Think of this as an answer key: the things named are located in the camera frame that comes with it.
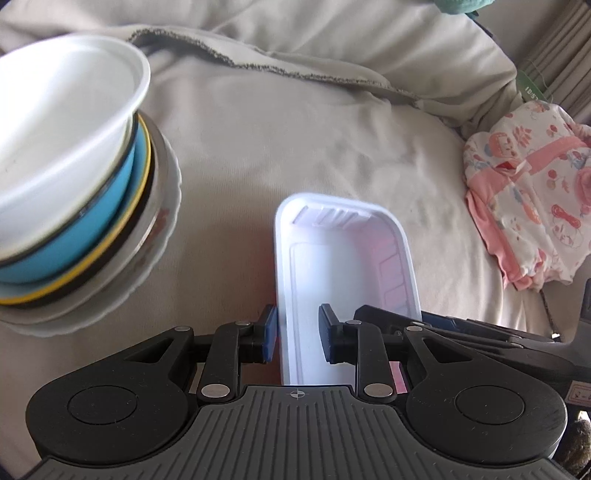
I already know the green tag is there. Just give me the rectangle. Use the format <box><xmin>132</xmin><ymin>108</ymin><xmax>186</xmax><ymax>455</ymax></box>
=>
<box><xmin>517</xmin><ymin>69</ymin><xmax>552</xmax><ymax>101</ymax></box>

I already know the stainless steel bowl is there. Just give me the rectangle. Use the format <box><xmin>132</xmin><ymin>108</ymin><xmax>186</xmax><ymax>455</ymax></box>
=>
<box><xmin>0</xmin><ymin>122</ymin><xmax>172</xmax><ymax>324</ymax></box>

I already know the white paper bowl orange print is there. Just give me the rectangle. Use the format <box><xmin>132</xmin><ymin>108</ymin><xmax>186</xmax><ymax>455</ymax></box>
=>
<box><xmin>0</xmin><ymin>34</ymin><xmax>152</xmax><ymax>261</ymax></box>

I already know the white floral plate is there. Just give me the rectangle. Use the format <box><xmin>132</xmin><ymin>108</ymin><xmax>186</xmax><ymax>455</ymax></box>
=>
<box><xmin>0</xmin><ymin>148</ymin><xmax>184</xmax><ymax>341</ymax></box>

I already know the green towel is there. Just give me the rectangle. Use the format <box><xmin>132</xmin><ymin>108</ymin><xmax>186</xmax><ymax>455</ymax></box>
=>
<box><xmin>434</xmin><ymin>0</ymin><xmax>495</xmax><ymax>14</ymax></box>

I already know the grey curtain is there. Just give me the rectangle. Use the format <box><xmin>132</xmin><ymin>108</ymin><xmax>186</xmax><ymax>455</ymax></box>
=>
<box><xmin>522</xmin><ymin>0</ymin><xmax>591</xmax><ymax>118</ymax></box>

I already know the brown fuzzy clothing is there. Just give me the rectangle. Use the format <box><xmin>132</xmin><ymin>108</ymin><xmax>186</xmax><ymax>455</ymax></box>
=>
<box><xmin>558</xmin><ymin>420</ymin><xmax>591</xmax><ymax>478</ymax></box>

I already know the white and red rectangular tray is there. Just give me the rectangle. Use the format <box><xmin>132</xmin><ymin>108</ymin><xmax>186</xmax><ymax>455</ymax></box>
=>
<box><xmin>274</xmin><ymin>193</ymin><xmax>422</xmax><ymax>387</ymax></box>

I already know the blue enamel bowl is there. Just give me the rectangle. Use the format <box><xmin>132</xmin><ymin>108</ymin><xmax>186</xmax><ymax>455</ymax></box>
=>
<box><xmin>0</xmin><ymin>115</ymin><xmax>153</xmax><ymax>284</ymax></box>

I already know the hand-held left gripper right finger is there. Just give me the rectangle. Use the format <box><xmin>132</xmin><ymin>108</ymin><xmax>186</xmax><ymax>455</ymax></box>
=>
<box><xmin>318</xmin><ymin>303</ymin><xmax>465</xmax><ymax>401</ymax></box>

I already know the white bowl with yellow rim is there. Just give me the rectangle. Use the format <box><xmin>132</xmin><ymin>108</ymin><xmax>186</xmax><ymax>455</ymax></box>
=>
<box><xmin>0</xmin><ymin>115</ymin><xmax>154</xmax><ymax>306</ymax></box>

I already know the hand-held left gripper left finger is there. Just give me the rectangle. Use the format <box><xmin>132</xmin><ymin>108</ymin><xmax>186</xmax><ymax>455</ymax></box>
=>
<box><xmin>124</xmin><ymin>305</ymin><xmax>279</xmax><ymax>401</ymax></box>

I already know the pink printed clothing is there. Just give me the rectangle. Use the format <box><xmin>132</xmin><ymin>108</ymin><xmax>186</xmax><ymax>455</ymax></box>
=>
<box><xmin>464</xmin><ymin>102</ymin><xmax>591</xmax><ymax>291</ymax></box>

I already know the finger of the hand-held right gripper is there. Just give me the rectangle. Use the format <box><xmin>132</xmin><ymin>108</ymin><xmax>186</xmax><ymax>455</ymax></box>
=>
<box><xmin>421</xmin><ymin>311</ymin><xmax>563</xmax><ymax>345</ymax></box>
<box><xmin>353</xmin><ymin>305</ymin><xmax>578</xmax><ymax>370</ymax></box>

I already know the grey sofa cover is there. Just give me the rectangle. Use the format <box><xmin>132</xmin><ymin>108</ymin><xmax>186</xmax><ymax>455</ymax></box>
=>
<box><xmin>0</xmin><ymin>0</ymin><xmax>591</xmax><ymax>416</ymax></box>

